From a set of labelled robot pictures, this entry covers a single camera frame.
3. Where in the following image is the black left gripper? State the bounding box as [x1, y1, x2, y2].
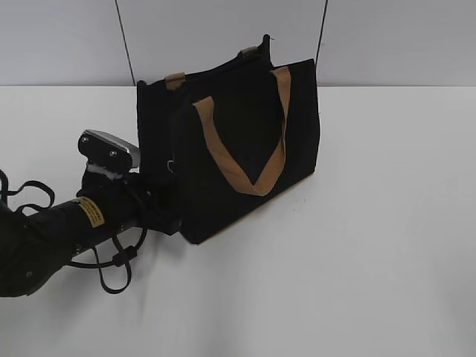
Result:
[82, 167, 181, 236]

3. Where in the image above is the black bag with tan handles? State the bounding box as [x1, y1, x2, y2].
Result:
[137, 35, 320, 244]

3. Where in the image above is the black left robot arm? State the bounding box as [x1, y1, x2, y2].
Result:
[1, 172, 181, 298]

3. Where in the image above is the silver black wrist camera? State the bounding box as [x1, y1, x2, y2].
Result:
[77, 129, 141, 174]

